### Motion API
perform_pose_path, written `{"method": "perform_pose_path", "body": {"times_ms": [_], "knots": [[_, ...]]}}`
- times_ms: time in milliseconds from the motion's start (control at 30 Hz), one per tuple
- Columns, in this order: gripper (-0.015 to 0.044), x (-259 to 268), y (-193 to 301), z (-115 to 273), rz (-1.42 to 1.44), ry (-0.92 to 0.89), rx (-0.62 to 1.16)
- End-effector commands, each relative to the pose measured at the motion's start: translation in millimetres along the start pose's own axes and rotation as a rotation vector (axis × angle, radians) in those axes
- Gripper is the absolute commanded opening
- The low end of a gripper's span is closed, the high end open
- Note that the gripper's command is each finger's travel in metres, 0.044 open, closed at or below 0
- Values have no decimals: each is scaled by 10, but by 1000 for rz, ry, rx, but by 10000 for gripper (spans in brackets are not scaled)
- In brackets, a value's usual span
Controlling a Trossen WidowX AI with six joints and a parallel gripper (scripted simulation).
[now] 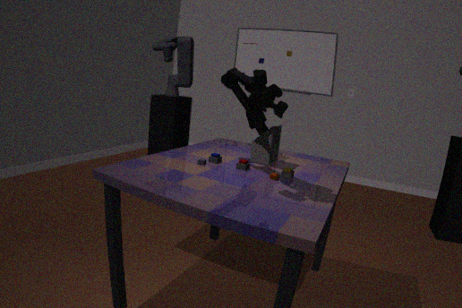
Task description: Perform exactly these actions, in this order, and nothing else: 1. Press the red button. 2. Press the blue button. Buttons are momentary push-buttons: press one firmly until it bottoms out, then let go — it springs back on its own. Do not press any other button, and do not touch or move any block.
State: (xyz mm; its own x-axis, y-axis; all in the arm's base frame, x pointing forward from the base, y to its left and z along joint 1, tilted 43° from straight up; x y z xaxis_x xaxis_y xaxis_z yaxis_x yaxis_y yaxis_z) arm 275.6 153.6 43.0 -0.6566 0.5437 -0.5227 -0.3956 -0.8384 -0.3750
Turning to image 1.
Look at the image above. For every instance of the blue button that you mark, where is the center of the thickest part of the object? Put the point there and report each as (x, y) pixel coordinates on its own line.
(215, 158)

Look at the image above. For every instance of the red button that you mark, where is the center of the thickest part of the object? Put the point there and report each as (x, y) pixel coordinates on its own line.
(243, 164)

